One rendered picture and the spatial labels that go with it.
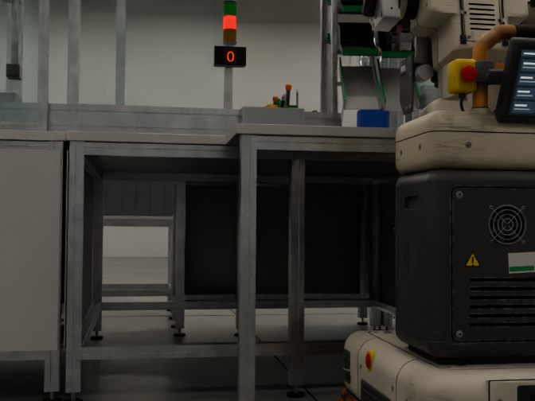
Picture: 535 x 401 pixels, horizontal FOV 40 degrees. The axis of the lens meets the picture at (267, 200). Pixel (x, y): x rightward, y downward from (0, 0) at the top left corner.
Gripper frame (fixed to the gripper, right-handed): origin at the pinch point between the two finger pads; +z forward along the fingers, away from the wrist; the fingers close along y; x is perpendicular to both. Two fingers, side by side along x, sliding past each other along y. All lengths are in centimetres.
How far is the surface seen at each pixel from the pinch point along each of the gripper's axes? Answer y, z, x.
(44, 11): 124, -20, 12
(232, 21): 62, 8, -12
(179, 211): 85, 132, 3
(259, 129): 57, -27, 62
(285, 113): 46, -3, 38
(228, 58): 64, 15, 1
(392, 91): 2.6, 15.5, 14.5
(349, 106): 21.0, 11.5, 24.5
